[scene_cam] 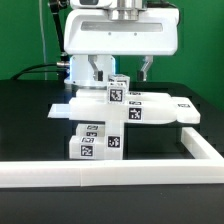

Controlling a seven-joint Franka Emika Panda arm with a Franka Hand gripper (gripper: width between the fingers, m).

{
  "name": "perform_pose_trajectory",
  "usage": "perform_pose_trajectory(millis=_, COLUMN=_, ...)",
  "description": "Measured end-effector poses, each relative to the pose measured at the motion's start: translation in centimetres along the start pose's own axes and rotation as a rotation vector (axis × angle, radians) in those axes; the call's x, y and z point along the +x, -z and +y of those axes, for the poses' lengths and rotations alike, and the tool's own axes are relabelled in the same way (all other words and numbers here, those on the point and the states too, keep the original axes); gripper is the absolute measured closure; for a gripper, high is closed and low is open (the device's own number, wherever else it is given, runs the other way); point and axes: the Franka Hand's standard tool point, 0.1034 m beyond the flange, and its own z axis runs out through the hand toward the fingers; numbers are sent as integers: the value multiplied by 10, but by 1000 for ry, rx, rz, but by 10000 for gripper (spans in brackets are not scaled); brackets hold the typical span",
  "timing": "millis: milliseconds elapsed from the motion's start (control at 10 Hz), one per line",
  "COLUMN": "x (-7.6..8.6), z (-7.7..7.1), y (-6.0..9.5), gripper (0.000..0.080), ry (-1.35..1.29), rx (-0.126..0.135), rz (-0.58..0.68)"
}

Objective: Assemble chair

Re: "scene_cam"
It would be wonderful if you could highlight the white U-shaped fence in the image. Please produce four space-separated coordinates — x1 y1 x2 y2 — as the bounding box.
0 127 224 188

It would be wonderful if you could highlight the small tagged cube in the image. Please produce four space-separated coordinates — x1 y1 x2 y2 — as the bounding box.
107 82 126 104
108 74 130 90

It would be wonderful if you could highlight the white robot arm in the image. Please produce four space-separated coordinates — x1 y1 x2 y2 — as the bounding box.
64 0 180 88

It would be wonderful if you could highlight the black cable bundle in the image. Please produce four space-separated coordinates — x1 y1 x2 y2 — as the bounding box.
9 63 69 81

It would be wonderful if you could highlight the white chair seat part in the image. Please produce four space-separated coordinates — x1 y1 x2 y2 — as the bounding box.
104 120 124 160

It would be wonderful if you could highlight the white marker base plate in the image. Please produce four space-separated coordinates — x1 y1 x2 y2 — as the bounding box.
48 104 70 118

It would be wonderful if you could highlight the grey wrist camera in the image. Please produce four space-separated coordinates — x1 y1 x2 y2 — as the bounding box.
70 0 113 9

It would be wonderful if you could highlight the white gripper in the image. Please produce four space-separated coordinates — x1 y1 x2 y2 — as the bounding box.
64 8 179 82

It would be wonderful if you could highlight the white chair back frame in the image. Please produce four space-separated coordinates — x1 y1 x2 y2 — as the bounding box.
69 89 200 124

